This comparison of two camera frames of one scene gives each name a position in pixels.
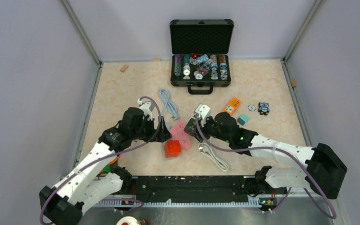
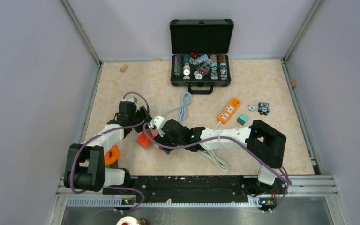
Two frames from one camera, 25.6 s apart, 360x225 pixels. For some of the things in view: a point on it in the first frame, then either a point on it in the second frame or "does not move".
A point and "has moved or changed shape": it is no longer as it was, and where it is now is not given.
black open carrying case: [201, 51] does not move
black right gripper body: [210, 129] → [167, 141]
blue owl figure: [263, 108] does not move
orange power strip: [232, 106] does not move
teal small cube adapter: [243, 119] does not move
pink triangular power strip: [178, 133] has moved or changed shape
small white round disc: [251, 108] does not move
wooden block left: [124, 68] does not move
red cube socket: [172, 148] has moved or changed shape
